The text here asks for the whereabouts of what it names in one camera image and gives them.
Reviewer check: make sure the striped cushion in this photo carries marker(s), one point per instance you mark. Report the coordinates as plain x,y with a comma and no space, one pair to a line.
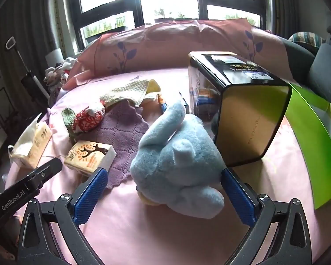
306,37

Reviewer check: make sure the grey curtain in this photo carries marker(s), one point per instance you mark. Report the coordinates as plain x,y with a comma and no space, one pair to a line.
35,13
284,5

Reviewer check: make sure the green cardboard box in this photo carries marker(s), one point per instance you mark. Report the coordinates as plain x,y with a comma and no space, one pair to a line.
314,149

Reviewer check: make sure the green knit cloth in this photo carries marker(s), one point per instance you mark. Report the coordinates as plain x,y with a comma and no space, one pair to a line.
69,118

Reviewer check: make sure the pale yellow cloth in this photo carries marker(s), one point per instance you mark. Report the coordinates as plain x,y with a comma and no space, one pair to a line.
154,87

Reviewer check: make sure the light blue plush toy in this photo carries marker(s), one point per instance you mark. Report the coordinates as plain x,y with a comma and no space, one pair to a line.
176,157

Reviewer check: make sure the black-framed window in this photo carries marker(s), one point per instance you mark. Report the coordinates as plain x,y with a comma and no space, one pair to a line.
139,5

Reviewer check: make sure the red patterned fabric pouch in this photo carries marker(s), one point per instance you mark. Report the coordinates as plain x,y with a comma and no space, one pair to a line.
87,120

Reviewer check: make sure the pile of patterned clothes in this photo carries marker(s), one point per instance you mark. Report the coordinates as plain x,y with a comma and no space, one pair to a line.
55,74

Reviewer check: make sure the long planter with grass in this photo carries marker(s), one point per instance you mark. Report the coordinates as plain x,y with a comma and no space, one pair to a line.
104,27

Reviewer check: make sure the white cylinder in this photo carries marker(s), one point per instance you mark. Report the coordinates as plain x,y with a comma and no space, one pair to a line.
53,56

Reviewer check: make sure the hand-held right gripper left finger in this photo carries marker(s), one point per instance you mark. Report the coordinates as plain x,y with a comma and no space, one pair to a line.
91,196

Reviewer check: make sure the pink leaf-print pillow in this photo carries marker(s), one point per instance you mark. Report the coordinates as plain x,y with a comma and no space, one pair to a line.
168,47

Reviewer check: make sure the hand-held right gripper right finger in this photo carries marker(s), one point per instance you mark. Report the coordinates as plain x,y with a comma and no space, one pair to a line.
237,198

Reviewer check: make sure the blue and orange tissue pack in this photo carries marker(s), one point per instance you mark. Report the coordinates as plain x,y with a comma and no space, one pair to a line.
162,105

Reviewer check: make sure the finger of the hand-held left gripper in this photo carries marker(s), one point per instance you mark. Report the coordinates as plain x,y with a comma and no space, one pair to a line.
47,171

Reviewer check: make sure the pink printed bed sheet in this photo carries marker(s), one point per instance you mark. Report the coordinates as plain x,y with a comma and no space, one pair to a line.
154,240

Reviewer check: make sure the black plant pot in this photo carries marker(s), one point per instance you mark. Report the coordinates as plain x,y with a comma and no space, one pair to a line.
163,20

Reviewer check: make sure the large yellow tissue pack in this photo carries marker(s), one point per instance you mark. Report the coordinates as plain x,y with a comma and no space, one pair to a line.
35,146

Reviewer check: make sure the tree-print tissue pack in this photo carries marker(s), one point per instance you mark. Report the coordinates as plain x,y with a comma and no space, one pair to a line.
88,154

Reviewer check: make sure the grey sofa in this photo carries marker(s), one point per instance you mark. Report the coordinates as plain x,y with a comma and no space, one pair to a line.
325,63

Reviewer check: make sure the cream waffle towel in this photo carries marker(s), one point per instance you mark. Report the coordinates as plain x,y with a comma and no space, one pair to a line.
127,91

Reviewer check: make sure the purple towel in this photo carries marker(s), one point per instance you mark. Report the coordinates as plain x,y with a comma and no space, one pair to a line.
121,132

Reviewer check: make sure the black and gold tin box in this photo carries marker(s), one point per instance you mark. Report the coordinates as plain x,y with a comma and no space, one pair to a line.
251,121

